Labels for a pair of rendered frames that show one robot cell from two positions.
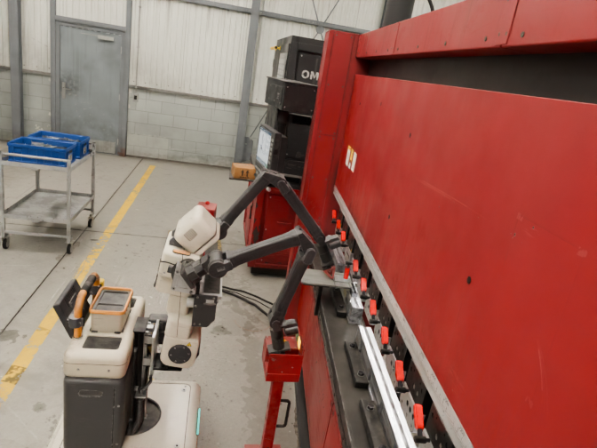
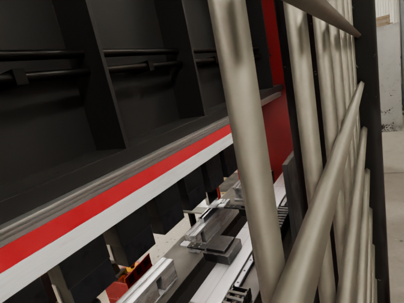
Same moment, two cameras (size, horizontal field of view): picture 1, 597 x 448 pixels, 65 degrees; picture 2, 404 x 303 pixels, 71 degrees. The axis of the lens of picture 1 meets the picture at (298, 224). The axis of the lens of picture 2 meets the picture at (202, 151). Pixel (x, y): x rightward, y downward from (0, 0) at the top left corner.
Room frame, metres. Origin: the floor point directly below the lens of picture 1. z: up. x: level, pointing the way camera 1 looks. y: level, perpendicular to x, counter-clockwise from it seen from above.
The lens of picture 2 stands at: (1.28, -1.22, 1.64)
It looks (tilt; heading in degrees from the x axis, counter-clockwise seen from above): 14 degrees down; 39
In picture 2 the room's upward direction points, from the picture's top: 12 degrees counter-clockwise
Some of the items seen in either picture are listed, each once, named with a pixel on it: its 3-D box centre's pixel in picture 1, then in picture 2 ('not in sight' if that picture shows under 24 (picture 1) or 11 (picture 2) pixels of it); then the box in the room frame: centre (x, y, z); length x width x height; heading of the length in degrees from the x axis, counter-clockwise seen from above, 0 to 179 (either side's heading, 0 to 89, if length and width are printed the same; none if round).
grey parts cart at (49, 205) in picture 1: (51, 192); not in sight; (4.51, 2.52, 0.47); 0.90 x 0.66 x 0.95; 11
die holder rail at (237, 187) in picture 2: (335, 254); (251, 178); (2.92, -0.28, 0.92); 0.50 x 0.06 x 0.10; 6
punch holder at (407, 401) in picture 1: (425, 397); not in sight; (1.20, -0.46, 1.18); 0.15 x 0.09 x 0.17; 6
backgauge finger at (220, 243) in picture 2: not in sight; (205, 245); (2.03, -0.53, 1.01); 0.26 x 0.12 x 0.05; 96
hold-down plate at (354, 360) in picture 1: (355, 363); not in sight; (1.76, -0.34, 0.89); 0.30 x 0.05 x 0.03; 6
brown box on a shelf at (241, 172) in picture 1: (242, 170); not in sight; (4.41, 0.60, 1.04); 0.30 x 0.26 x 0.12; 11
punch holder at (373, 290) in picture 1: (380, 301); (128, 233); (1.80, -0.39, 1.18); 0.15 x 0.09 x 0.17; 6
